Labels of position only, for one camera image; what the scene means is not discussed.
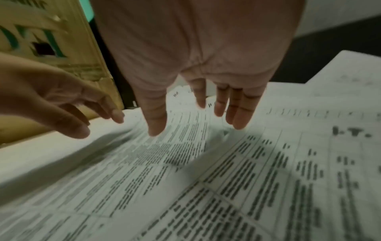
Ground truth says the person's right hand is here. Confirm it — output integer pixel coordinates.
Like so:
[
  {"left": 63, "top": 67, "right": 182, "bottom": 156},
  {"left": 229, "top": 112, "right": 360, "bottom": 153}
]
[{"left": 89, "top": 0, "right": 306, "bottom": 138}]

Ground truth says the black monitor base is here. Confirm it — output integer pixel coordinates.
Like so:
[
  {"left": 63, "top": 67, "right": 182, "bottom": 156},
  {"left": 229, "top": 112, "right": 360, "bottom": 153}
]
[{"left": 269, "top": 17, "right": 381, "bottom": 84}]

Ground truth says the brown cardboard box green print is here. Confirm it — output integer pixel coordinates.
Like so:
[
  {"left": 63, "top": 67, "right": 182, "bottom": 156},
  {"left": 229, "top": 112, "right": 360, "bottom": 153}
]
[{"left": 0, "top": 0, "right": 124, "bottom": 148}]

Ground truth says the pile of printed papers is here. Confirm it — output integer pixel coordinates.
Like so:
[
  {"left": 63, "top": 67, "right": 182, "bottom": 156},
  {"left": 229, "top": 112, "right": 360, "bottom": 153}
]
[{"left": 0, "top": 50, "right": 381, "bottom": 241}]

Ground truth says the person's left hand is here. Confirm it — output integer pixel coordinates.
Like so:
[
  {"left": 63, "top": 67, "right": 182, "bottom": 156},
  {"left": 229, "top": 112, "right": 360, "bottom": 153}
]
[{"left": 0, "top": 52, "right": 125, "bottom": 140}]

